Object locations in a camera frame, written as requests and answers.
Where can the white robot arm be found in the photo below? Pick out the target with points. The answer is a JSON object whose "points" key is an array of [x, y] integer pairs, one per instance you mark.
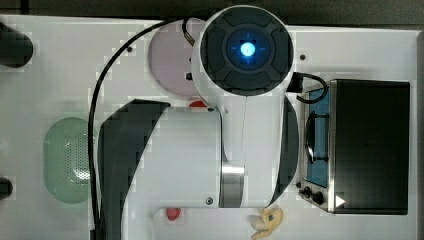
{"points": [[227, 154]]}

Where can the green oval strainer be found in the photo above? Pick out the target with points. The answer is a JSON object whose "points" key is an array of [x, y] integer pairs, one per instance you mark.
{"points": [[66, 164]]}

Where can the large grey round plate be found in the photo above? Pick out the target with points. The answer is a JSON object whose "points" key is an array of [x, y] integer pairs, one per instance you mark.
{"points": [[169, 58]]}

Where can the red toy strawberry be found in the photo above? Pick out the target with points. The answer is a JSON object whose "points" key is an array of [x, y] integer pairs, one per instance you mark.
{"points": [[173, 213]]}

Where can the yellow toy figure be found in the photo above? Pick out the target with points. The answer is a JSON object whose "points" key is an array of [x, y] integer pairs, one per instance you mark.
{"points": [[266, 222]]}

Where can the black toaster oven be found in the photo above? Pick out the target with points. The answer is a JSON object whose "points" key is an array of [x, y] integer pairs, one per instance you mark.
{"points": [[355, 147]]}

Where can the black cylinder post upper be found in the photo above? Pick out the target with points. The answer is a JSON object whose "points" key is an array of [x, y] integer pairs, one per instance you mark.
{"points": [[16, 48]]}

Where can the black cylinder post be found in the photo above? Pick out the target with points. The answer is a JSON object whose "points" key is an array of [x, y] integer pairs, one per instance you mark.
{"points": [[16, 48], [6, 188]]}

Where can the black cylinder post lower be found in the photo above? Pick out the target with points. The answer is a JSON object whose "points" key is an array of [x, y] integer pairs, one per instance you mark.
{"points": [[6, 188]]}

